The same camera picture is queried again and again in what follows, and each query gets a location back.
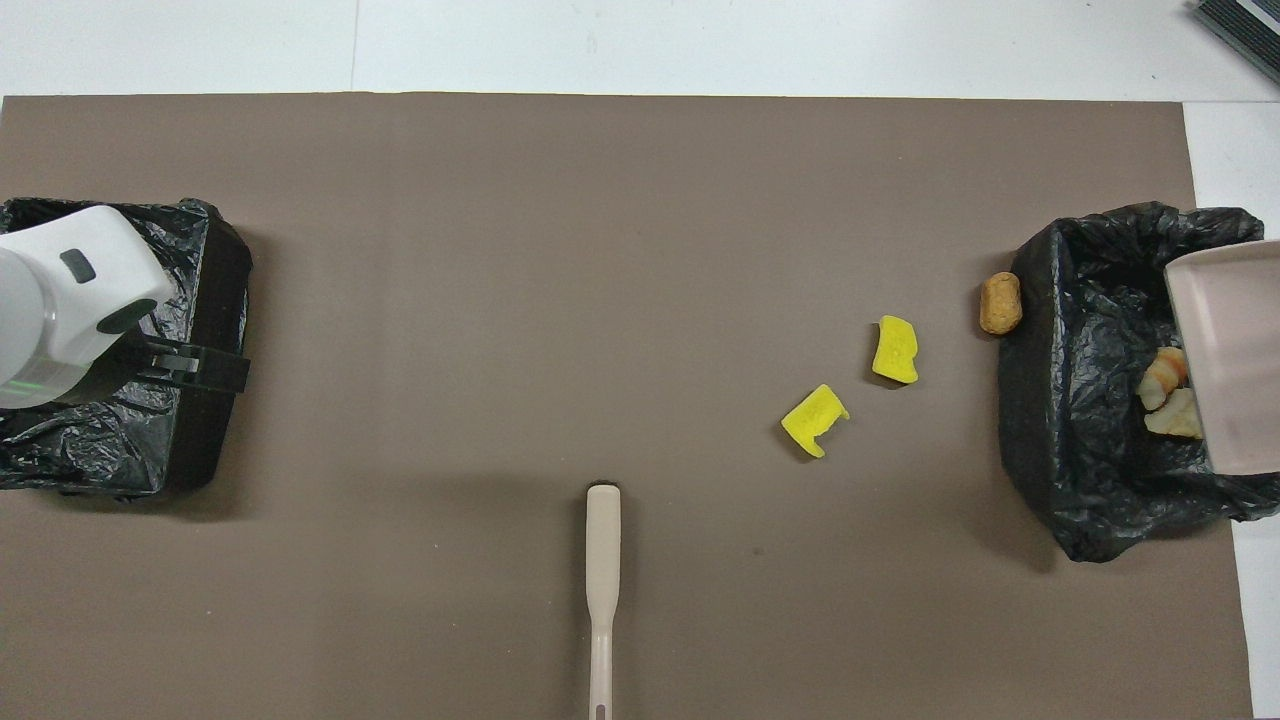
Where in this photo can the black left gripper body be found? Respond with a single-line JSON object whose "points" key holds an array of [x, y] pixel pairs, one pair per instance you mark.
{"points": [[165, 362]]}

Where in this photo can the beige hand brush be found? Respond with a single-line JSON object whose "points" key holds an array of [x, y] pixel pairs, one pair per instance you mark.
{"points": [[603, 530]]}

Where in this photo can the orange croissant piece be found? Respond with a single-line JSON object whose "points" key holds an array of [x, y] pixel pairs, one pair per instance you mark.
{"points": [[1165, 372]]}

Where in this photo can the pale bread chunk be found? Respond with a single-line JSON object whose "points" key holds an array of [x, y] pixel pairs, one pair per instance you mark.
{"points": [[1178, 415]]}

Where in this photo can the beige plastic dustpan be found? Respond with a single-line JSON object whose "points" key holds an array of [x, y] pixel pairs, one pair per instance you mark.
{"points": [[1230, 350]]}

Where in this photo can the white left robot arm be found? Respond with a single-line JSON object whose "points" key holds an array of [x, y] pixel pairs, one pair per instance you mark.
{"points": [[70, 300]]}

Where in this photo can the black bag-lined bin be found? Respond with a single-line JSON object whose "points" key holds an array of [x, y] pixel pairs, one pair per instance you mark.
{"points": [[1050, 400], [215, 300]]}

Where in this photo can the brown table mat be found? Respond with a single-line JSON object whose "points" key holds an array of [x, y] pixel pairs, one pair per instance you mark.
{"points": [[500, 200]]}

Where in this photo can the yellow sponge piece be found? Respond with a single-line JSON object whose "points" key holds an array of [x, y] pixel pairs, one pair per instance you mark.
{"points": [[895, 350], [808, 422]]}

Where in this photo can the brown bread nugget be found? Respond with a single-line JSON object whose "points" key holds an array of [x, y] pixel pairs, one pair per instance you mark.
{"points": [[1000, 303]]}

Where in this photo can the black ribbed object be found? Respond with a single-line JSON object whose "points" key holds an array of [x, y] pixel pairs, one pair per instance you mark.
{"points": [[1245, 30]]}

